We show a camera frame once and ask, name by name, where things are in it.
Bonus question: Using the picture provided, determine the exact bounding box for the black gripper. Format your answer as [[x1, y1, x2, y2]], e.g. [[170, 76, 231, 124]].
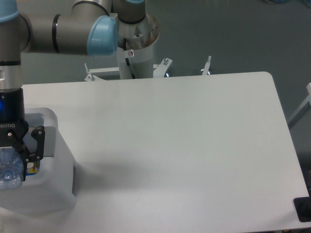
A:
[[0, 88, 46, 181]]

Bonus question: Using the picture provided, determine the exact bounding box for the blue snack wrapper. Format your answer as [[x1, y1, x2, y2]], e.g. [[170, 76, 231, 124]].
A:
[[26, 161, 40, 176]]

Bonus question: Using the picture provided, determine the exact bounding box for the clear plastic bottle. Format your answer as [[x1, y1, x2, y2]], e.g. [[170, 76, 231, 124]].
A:
[[0, 147, 24, 190]]

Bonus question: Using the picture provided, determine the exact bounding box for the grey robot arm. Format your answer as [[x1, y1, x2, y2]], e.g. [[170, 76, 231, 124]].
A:
[[0, 0, 146, 181]]

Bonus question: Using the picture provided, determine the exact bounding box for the white trash can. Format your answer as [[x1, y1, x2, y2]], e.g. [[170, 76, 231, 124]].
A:
[[0, 108, 77, 214]]

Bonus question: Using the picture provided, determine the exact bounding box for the black clamp at table corner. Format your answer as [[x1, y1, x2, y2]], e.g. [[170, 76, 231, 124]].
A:
[[294, 197, 311, 222]]

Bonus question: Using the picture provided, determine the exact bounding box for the black pedestal cable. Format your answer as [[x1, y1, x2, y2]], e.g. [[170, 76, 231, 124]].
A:
[[122, 37, 137, 80]]

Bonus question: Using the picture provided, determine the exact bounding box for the white metal base frame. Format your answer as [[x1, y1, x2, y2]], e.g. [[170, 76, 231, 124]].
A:
[[84, 55, 212, 82]]

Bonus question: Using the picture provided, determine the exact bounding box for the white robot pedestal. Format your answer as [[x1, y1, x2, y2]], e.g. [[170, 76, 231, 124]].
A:
[[115, 14, 160, 80]]

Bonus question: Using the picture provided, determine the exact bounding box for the white frame at right edge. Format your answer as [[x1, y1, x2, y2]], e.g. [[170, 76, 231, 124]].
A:
[[287, 83, 311, 130]]

